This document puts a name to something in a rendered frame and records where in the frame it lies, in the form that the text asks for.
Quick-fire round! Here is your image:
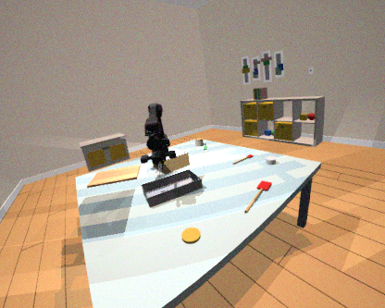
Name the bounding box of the yellow round disc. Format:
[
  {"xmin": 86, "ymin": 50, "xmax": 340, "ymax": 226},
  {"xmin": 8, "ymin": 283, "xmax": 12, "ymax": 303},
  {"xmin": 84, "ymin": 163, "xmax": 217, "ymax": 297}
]
[{"xmin": 182, "ymin": 228, "xmax": 201, "ymax": 244}]

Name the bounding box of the red spatula with wooden handle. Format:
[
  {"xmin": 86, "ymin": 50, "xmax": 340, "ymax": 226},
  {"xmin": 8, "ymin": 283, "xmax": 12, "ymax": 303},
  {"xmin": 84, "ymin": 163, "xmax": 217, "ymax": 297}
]
[{"xmin": 244, "ymin": 181, "xmax": 272, "ymax": 213}]

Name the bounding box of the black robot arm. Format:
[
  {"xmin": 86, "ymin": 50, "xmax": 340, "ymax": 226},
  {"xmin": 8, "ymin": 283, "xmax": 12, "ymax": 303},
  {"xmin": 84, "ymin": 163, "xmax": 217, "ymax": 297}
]
[{"xmin": 144, "ymin": 104, "xmax": 170, "ymax": 163}]

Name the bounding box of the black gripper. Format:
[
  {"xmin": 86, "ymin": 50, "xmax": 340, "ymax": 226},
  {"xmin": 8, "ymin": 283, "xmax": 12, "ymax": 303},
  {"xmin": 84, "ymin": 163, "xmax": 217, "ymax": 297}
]
[{"xmin": 141, "ymin": 143, "xmax": 176, "ymax": 169}]

